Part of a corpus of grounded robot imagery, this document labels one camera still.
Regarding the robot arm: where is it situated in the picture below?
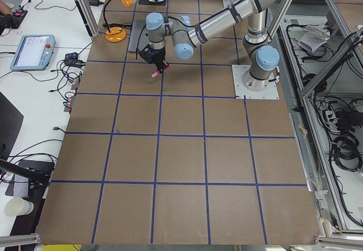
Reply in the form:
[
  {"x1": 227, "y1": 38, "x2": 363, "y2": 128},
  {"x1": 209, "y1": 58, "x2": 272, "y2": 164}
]
[{"x1": 137, "y1": 0, "x2": 280, "y2": 91}]

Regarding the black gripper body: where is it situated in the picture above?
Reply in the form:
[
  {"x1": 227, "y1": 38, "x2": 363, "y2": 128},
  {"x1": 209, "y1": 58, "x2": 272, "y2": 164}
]
[{"x1": 138, "y1": 43, "x2": 166, "y2": 65}]

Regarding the pink marker pen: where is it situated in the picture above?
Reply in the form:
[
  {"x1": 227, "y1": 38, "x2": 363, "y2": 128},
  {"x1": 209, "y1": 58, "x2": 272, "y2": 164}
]
[{"x1": 151, "y1": 65, "x2": 170, "y2": 78}]

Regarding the black power adapter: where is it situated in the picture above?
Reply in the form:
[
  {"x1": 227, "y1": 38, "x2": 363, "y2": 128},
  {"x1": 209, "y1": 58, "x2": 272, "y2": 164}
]
[{"x1": 88, "y1": 0, "x2": 104, "y2": 7}]

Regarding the blue teach pendant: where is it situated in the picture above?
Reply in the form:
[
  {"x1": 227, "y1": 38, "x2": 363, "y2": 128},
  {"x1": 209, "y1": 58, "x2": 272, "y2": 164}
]
[{"x1": 10, "y1": 35, "x2": 56, "y2": 71}]

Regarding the silver laptop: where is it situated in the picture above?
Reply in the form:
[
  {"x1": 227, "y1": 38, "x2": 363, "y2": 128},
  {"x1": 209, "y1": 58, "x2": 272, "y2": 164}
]
[{"x1": 128, "y1": 20, "x2": 149, "y2": 53}]

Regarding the white paper cup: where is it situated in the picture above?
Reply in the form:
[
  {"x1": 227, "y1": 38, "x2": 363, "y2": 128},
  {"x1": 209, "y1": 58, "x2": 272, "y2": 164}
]
[{"x1": 4, "y1": 197, "x2": 34, "y2": 217}]

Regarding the orange desk lamp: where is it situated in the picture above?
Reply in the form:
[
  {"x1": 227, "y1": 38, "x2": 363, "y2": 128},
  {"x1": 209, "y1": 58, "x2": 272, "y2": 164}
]
[{"x1": 102, "y1": 0, "x2": 137, "y2": 43}]

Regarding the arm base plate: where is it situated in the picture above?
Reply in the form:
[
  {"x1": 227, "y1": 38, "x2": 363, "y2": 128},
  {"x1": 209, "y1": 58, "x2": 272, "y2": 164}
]
[{"x1": 231, "y1": 65, "x2": 280, "y2": 100}]

